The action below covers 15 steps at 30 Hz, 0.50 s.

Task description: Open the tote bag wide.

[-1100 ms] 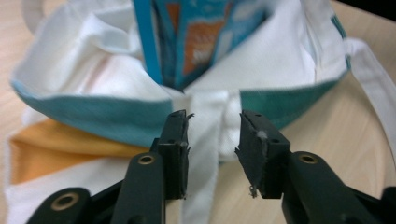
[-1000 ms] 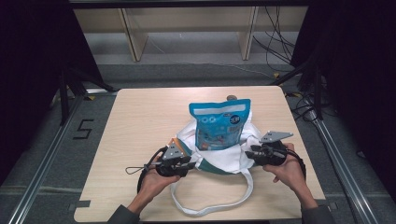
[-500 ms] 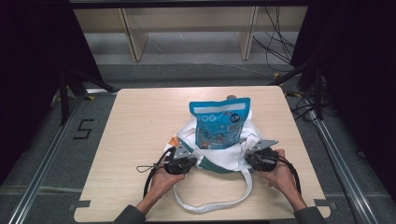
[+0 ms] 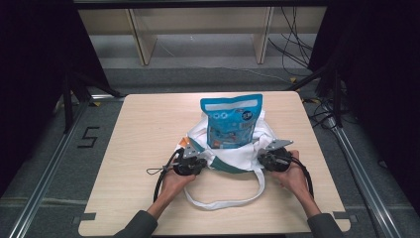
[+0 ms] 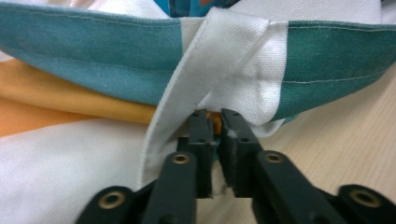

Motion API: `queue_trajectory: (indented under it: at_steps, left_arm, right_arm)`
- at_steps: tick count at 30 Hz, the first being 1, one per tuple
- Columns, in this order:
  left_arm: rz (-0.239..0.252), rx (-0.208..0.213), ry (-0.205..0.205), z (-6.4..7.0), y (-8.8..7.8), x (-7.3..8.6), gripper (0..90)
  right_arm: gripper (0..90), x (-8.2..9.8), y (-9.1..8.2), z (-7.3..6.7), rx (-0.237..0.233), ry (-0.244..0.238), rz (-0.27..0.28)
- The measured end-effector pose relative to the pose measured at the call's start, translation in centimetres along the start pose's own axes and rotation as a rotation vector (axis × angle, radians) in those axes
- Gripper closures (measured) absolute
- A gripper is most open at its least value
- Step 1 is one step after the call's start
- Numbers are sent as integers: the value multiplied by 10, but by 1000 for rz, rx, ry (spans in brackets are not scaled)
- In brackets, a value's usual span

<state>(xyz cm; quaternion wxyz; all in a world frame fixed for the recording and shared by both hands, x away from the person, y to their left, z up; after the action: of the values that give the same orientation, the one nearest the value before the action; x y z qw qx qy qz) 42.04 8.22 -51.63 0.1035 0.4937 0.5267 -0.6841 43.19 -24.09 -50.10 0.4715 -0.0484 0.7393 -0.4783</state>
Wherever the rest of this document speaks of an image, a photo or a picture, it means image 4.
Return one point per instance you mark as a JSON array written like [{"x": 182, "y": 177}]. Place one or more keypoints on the aluminium floor rail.
[
  {"x": 49, "y": 172},
  {"x": 363, "y": 178}
]

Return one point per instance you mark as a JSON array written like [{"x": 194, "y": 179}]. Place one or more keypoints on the light wooden shelf unit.
[{"x": 145, "y": 39}]

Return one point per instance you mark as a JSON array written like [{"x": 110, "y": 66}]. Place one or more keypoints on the blue snack pouch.
[{"x": 231, "y": 122}]

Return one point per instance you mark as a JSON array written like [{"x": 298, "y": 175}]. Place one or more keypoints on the black metal stand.
[
  {"x": 68, "y": 105},
  {"x": 336, "y": 99}
]

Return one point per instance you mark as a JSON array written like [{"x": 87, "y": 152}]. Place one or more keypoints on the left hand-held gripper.
[{"x": 188, "y": 165}]

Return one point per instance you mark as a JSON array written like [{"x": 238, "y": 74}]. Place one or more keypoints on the white tote bag coloured shapes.
[{"x": 237, "y": 158}]

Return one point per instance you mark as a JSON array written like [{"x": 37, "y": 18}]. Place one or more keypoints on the person's left hand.
[{"x": 175, "y": 185}]

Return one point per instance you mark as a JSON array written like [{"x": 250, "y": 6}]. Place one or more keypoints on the black curtain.
[
  {"x": 33, "y": 82},
  {"x": 383, "y": 82}
]

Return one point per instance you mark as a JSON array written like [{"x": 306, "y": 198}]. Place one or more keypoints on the black overhead frame beam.
[{"x": 198, "y": 3}]

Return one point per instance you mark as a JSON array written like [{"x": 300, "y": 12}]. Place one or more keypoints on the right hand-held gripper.
[{"x": 274, "y": 160}]

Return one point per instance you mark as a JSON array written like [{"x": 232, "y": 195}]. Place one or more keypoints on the grey tape strip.
[
  {"x": 86, "y": 217},
  {"x": 345, "y": 216}
]

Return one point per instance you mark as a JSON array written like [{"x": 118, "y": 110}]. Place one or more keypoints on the person's right hand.
[{"x": 294, "y": 178}]

